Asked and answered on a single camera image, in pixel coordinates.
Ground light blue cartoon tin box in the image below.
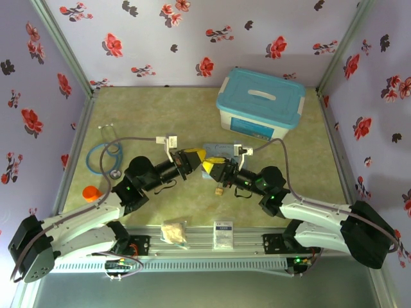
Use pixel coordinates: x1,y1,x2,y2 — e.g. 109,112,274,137
201,141,239,180

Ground blue stethoscope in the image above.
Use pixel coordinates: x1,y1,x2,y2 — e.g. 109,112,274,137
85,123,125,180

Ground white sealed packet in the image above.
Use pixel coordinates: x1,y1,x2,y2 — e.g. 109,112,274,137
213,219,234,250

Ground clear bag with beige contents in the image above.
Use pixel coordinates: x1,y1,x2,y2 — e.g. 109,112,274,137
159,219,189,250

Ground orange plastic cup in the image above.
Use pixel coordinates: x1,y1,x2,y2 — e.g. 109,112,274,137
82,185,103,203

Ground blue lidded storage box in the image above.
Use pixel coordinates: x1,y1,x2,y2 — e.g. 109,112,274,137
215,66,306,144

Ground small green circuit board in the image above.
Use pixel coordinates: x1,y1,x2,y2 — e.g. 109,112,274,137
105,260,136,273

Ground left grey camera cable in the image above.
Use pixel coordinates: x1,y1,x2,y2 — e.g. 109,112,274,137
11,136,158,283

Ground grey camera cable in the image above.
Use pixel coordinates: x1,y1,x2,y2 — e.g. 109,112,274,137
11,136,158,283
252,138,399,254

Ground right grey camera cable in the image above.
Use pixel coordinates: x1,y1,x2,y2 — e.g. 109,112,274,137
252,138,399,254

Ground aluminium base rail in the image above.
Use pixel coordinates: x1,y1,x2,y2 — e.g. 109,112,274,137
128,226,290,257

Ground aluminium frame side rail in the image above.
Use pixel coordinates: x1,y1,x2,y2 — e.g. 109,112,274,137
317,91,354,203
53,92,96,216

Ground white slotted cable duct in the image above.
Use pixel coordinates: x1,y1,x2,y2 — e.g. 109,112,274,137
48,256,288,273

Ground aluminium frame post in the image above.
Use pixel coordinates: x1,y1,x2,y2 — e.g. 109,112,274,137
30,0,97,97
316,0,375,94

